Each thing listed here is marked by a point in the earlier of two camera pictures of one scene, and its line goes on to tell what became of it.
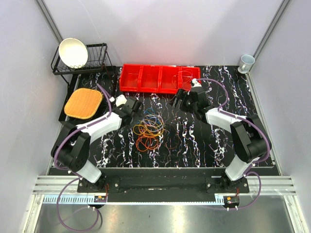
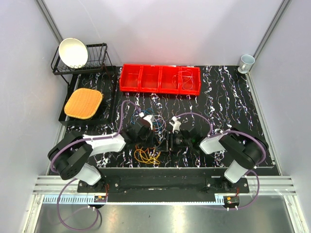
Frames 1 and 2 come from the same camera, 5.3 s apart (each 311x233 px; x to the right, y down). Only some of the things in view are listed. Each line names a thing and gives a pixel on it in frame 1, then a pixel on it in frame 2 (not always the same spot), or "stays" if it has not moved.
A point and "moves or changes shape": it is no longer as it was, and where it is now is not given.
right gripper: (180, 95) -> (169, 141)
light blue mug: (246, 62) stays
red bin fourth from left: (187, 74) stays
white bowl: (73, 53) stays
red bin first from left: (129, 77) stays
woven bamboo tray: (83, 103) stays
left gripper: (139, 111) -> (153, 141)
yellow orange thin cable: (149, 128) moves or changes shape
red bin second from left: (148, 78) stays
